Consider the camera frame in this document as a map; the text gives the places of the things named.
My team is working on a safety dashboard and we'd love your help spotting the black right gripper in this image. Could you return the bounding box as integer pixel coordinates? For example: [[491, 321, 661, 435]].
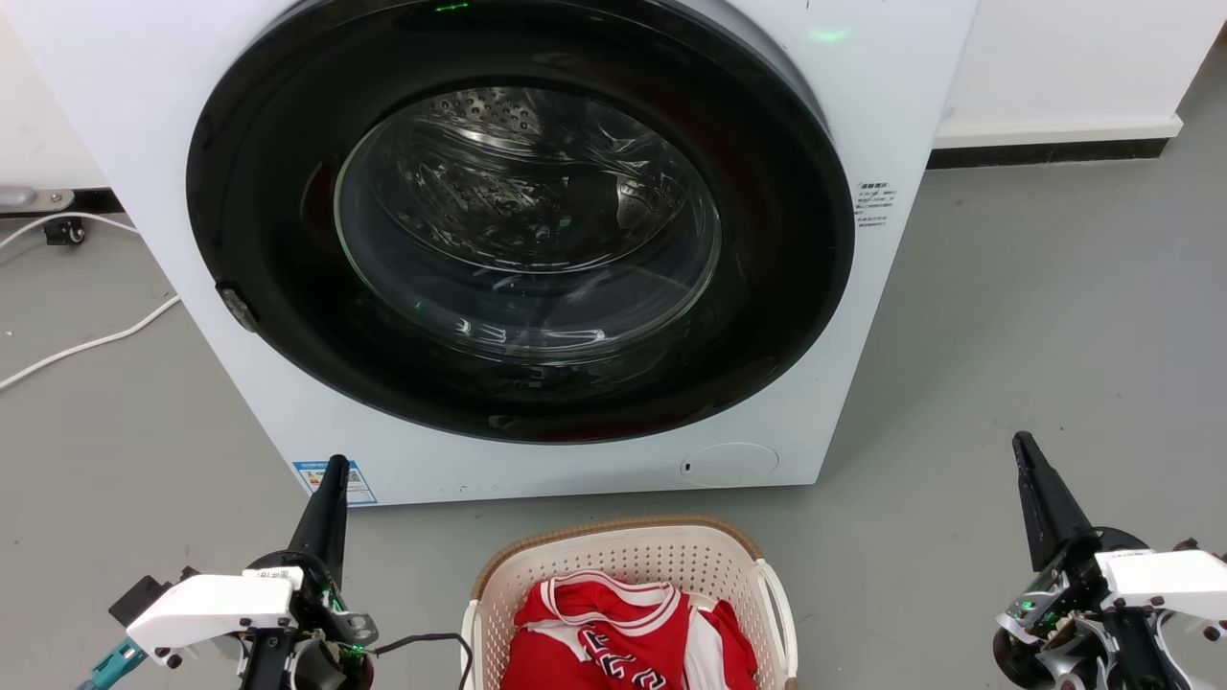
[[991, 431, 1166, 690]]

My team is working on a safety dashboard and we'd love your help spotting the red and white jersey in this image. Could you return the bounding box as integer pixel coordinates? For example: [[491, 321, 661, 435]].
[[499, 570, 758, 690]]

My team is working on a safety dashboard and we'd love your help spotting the white floor power cable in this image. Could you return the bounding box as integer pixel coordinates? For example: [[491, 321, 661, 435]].
[[0, 211, 183, 392]]

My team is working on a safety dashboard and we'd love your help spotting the beige plastic laundry basket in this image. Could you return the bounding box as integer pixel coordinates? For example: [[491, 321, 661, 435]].
[[460, 517, 799, 690]]

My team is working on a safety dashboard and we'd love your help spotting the round black washer door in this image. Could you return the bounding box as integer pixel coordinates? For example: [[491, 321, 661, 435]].
[[186, 0, 856, 445]]

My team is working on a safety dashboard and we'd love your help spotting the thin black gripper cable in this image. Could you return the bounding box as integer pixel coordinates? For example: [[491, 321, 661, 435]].
[[370, 632, 476, 690]]

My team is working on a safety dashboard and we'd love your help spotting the white front-load washing machine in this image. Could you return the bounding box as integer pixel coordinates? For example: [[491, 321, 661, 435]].
[[0, 0, 981, 507]]

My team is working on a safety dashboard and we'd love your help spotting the black wall baseboard strip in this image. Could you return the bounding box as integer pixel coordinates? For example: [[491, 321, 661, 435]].
[[926, 139, 1170, 171]]

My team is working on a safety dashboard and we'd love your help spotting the grey metal bracket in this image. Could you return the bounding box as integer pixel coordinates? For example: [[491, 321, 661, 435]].
[[0, 186, 76, 216]]

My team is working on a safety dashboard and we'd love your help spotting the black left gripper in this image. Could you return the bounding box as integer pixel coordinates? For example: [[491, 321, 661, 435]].
[[240, 454, 380, 690]]

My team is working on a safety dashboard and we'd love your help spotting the small printed text sticker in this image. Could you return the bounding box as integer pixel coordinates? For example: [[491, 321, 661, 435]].
[[854, 179, 898, 229]]

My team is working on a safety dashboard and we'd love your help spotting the blue energy label sticker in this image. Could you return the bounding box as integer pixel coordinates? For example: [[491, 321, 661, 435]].
[[292, 460, 379, 506]]

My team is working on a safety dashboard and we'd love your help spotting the round white filter cover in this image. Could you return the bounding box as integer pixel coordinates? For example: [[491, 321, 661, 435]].
[[681, 442, 779, 488]]

